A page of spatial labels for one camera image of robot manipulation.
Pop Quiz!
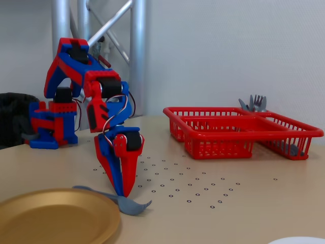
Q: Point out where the dark gray plastic utensil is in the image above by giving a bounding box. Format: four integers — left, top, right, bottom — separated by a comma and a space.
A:
278, 142, 307, 157

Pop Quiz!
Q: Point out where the red white servo cable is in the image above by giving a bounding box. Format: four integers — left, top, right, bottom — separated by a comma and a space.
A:
101, 94, 132, 147

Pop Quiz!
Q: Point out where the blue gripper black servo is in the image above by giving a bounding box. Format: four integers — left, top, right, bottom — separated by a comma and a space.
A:
93, 126, 145, 198

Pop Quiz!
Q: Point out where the clamp with red handle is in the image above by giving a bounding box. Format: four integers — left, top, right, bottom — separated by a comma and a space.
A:
91, 37, 112, 69

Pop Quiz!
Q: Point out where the red plastic dish basket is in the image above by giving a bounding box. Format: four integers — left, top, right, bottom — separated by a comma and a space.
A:
162, 106, 325, 162

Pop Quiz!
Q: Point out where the white round disc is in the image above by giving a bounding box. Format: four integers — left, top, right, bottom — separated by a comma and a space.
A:
268, 236, 325, 244

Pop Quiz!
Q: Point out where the gray plastic spoon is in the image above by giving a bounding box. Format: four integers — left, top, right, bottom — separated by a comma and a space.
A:
255, 96, 268, 113

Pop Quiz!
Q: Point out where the gold plastic plate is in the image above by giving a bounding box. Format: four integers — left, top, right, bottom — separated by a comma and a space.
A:
0, 188, 122, 244

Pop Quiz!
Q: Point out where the aluminium truss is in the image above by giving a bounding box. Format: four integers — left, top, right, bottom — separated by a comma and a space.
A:
50, 0, 147, 120

